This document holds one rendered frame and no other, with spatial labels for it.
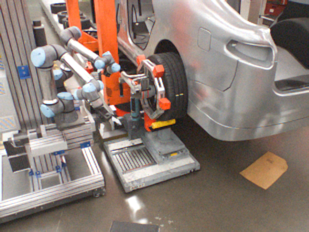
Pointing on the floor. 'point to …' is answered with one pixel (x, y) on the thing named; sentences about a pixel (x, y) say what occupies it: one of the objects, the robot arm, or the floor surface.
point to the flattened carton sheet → (265, 170)
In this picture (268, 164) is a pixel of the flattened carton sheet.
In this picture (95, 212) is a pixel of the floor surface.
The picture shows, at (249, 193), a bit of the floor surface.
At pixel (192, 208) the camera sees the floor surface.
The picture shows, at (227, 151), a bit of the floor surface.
